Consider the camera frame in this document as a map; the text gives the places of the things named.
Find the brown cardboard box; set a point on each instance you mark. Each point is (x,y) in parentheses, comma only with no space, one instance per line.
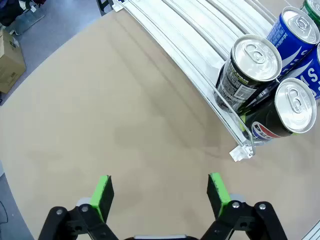
(11,67)

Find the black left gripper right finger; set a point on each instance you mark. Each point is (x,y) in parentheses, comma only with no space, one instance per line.
(240,222)

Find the blue Pocari Sweat can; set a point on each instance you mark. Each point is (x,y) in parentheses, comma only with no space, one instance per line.
(297,25)
(310,72)

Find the black Pepsi can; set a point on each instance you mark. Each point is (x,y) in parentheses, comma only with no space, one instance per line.
(295,105)
(255,57)

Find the black chair with bag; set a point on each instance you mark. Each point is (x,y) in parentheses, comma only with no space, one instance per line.
(10,10)

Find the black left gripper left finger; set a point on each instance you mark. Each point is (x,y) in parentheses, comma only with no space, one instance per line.
(82,222)

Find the green Chilsung cider can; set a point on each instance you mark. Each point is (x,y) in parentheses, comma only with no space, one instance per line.
(313,6)

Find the aluminium slatted robot base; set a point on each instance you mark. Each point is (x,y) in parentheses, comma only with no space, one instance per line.
(313,233)

